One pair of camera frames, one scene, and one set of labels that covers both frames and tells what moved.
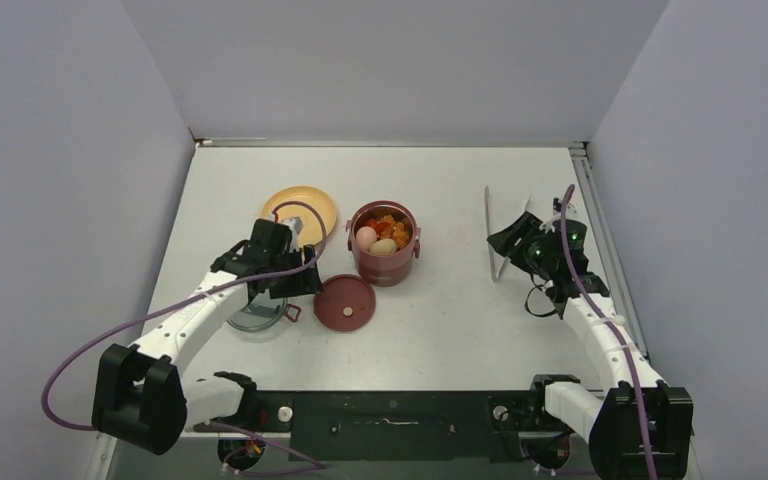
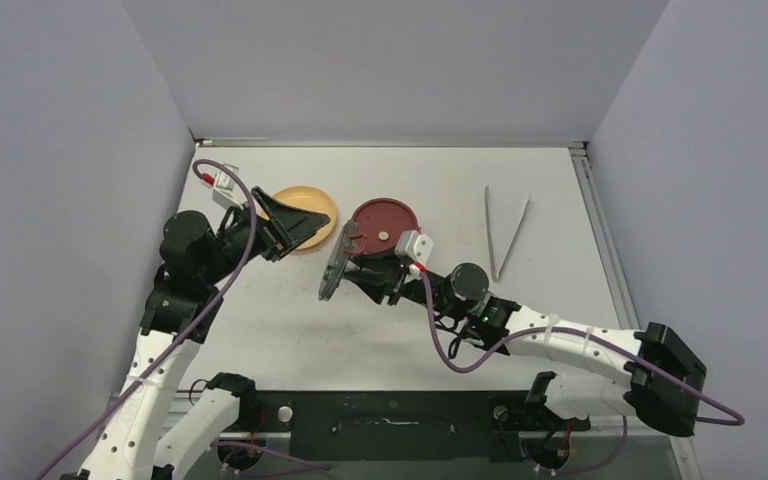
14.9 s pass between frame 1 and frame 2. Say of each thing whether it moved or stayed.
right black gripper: moved
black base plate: stayed
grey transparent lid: moved
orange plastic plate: stayed
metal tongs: stayed
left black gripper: moved
